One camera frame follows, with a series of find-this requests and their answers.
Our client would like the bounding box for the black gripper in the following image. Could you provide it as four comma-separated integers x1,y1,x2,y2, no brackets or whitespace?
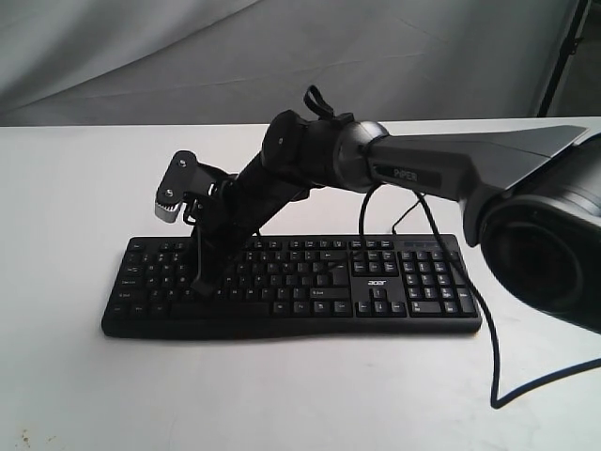
191,156,310,297

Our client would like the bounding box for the black tripod stand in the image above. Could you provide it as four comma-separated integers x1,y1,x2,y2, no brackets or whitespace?
536,1,593,117

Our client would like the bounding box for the grey backdrop cloth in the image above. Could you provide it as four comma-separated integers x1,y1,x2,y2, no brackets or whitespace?
1,1,582,126

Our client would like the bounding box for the black Acer keyboard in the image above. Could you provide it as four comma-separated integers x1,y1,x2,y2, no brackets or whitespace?
101,234,482,340

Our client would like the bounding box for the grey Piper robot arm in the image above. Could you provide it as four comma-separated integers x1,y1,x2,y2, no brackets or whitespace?
193,86,600,332

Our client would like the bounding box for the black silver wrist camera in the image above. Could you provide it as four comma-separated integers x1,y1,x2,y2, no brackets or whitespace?
155,150,228,224

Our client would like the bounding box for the black usb cable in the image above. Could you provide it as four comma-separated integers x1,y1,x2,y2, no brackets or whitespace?
390,193,426,236

